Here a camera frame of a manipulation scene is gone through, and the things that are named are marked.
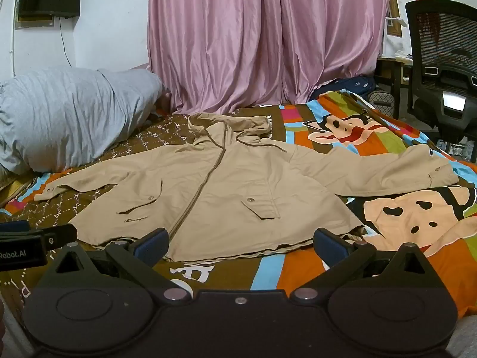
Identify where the beige hooded jacket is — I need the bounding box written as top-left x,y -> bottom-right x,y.
33,112 -> 460,262

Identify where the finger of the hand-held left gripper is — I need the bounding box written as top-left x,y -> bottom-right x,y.
0,220 -> 30,233
0,224 -> 78,251

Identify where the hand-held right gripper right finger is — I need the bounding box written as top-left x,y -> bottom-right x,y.
289,227 -> 433,305

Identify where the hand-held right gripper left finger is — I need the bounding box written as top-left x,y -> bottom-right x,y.
48,227 -> 193,305

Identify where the grey pillow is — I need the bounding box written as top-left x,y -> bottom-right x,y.
0,66 -> 165,175

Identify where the yellow cloth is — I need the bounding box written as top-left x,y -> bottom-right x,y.
0,173 -> 36,204

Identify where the thin wall cable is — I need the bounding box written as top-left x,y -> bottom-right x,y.
58,17 -> 74,68

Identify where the dark blue bag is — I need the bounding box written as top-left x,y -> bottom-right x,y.
309,75 -> 375,102

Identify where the black mesh office chair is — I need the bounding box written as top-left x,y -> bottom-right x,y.
404,0 -> 477,146

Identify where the dark desk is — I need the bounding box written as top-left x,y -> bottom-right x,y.
374,55 -> 415,120

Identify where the colourful printed blanket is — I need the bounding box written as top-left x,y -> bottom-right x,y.
0,89 -> 477,319

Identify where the checked patterned bag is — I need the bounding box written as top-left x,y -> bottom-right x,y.
367,91 -> 396,118

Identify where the pink curtain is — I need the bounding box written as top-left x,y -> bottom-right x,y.
147,0 -> 392,115

